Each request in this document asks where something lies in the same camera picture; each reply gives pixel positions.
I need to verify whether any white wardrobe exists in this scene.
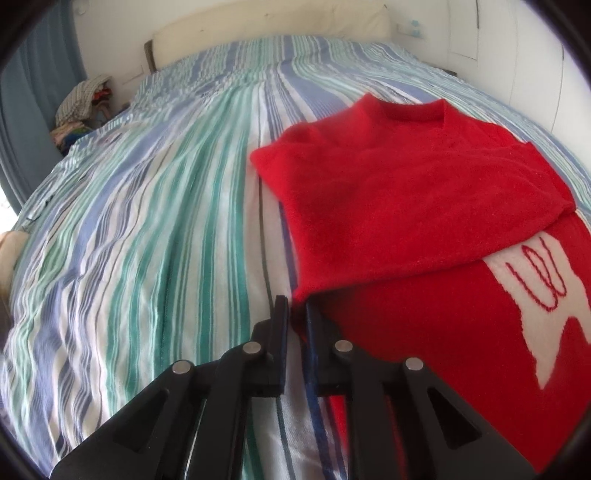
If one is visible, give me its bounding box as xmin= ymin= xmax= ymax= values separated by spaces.
xmin=447 ymin=0 xmax=591 ymax=155

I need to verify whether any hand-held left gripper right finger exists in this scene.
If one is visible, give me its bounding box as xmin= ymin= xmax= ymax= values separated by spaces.
xmin=305 ymin=302 xmax=536 ymax=480

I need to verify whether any patterned pillow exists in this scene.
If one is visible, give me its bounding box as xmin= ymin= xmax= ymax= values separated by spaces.
xmin=0 ymin=230 xmax=29 ymax=282

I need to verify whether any blue curtain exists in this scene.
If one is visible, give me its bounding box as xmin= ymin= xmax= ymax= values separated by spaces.
xmin=0 ymin=18 xmax=88 ymax=210

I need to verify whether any pile of clothes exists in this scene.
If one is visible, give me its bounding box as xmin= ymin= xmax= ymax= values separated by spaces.
xmin=50 ymin=76 xmax=115 ymax=157

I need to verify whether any red knit sweater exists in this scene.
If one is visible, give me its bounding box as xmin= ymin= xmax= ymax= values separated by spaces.
xmin=250 ymin=92 xmax=591 ymax=476

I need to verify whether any cream padded headboard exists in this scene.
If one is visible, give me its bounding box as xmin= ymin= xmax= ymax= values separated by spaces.
xmin=144 ymin=1 xmax=393 ymax=73

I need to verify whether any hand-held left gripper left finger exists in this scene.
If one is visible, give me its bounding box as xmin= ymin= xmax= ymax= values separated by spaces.
xmin=51 ymin=295 xmax=289 ymax=480

